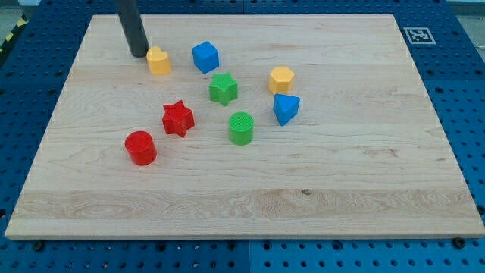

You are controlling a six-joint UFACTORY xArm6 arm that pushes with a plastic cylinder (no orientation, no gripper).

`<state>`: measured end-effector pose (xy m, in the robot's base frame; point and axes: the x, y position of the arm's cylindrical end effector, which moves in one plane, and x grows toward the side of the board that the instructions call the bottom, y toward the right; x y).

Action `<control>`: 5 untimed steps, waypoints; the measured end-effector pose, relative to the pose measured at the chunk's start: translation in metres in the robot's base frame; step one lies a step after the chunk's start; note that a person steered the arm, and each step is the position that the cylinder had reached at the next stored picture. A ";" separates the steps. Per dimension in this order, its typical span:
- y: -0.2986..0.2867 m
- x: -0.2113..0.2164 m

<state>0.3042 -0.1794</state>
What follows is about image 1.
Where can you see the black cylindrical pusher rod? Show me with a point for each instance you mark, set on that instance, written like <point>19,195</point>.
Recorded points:
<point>132,26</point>

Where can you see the yellow heart block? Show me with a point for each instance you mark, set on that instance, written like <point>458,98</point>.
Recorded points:
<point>158,61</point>

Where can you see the red star block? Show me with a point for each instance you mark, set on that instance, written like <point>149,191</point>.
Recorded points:
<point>177,118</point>

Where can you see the green star block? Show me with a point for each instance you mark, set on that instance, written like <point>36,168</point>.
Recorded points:
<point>223,88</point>

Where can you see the blue cube block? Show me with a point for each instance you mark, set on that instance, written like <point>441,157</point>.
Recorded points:
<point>205,57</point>

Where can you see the red cylinder block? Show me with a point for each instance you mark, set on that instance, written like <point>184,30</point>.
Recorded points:
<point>140,147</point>

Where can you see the green cylinder block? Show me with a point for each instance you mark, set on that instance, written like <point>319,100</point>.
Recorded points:
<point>241,125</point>

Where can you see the yellow hexagon block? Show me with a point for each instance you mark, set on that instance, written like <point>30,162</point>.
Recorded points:
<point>281,80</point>

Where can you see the blue triangle block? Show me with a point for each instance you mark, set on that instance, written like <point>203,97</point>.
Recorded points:
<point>285,107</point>

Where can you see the black bolt front left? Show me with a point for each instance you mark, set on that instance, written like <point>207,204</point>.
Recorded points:
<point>38,245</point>

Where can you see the black bolt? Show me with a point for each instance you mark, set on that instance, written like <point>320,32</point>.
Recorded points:
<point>38,245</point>
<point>458,243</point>

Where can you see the light wooden board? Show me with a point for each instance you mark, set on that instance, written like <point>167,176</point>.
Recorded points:
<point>364,158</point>

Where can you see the white fiducial marker tag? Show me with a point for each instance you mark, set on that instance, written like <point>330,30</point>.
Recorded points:
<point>419,35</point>

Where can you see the black bolt front right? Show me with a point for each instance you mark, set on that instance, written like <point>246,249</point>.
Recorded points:
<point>458,243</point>

